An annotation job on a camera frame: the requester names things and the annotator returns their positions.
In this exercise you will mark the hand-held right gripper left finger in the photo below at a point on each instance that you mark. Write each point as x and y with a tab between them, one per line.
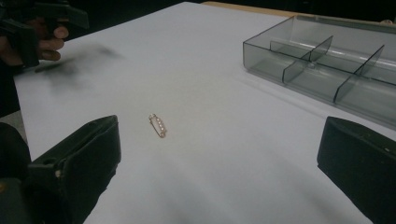
84	161

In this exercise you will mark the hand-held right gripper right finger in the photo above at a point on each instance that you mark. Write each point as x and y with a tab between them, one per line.
361	161

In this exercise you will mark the gold pearl brooch pin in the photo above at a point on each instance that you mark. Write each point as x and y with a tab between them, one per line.
158	125

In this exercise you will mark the grey transparent divided organizer box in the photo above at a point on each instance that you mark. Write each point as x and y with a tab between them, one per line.
323	65

